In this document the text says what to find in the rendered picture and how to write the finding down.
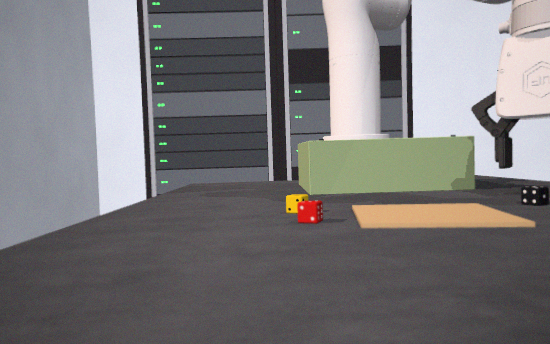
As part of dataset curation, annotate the black die with white pips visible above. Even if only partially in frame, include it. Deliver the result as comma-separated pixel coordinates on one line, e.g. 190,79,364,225
521,186,549,206

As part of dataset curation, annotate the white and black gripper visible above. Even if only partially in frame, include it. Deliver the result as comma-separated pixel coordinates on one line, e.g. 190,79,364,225
471,22,550,169

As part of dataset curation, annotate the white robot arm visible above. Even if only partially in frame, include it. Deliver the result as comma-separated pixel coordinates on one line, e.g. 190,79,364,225
323,0,550,140

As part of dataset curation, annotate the tan flat mat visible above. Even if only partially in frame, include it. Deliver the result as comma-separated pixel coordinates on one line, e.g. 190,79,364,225
352,203,535,228

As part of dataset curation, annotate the yellow die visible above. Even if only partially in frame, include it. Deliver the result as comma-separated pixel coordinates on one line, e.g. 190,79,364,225
286,194,308,214

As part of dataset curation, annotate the red die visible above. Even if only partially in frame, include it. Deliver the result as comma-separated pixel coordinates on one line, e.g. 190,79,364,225
297,201,323,224

